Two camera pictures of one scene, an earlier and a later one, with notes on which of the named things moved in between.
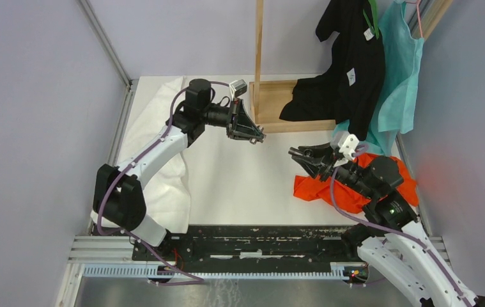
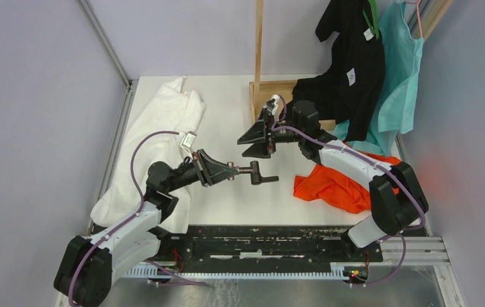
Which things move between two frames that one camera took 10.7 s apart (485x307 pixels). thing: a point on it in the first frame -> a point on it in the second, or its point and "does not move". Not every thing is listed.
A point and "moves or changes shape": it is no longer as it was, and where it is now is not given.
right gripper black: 325,169 -> 258,133
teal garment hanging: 395,109 does not move
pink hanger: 417,3 does not move
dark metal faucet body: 307,155 -> 256,178
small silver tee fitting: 261,139 moves or changes shape
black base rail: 251,249 does not move
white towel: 167,196 does not move
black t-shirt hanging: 351,91 does not move
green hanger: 374,22 does not move
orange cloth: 349,197 does not move
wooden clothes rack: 269,96 does not move
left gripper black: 242,123 -> 212,171
